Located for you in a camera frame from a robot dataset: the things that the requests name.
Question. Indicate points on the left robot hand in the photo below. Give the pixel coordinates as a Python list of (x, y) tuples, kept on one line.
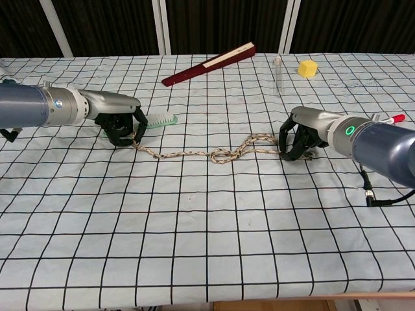
[(107, 103)]

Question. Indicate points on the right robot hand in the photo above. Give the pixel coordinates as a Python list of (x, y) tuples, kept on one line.
[(308, 118)]

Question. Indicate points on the yellow foam cube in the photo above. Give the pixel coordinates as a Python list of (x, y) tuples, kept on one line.
[(307, 69)]

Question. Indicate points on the clear plastic tube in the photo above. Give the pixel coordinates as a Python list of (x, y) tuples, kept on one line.
[(278, 76)]

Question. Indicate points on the green toothbrush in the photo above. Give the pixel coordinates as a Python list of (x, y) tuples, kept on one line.
[(160, 121)]

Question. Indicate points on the red whiteboard marker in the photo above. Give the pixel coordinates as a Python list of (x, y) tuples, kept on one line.
[(397, 118)]

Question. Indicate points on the dark red folded fan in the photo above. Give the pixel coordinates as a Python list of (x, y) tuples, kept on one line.
[(207, 66)]

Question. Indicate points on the black curtain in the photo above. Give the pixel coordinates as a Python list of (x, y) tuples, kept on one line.
[(227, 22)]

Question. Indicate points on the checkered white tablecloth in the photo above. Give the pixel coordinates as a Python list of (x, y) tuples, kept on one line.
[(207, 210)]

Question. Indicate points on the white frame post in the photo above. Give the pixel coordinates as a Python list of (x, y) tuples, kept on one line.
[(161, 26), (56, 27), (291, 26)]

